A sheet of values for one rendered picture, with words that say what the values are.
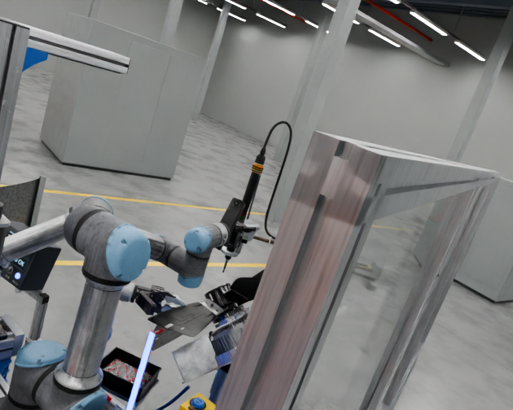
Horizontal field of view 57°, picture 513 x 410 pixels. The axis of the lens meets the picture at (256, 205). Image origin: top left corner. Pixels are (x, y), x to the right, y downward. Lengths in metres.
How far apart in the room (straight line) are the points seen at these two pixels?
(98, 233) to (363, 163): 0.90
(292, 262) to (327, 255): 0.02
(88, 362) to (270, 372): 0.96
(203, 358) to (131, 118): 6.45
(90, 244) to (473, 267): 8.14
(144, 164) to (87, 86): 1.64
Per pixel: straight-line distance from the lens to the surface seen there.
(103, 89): 7.85
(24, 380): 1.38
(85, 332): 1.19
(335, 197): 0.26
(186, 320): 1.82
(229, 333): 1.93
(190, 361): 1.96
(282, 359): 0.29
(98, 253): 1.09
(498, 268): 8.73
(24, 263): 2.01
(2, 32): 1.16
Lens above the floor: 2.06
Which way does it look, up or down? 13 degrees down
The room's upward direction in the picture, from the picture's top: 19 degrees clockwise
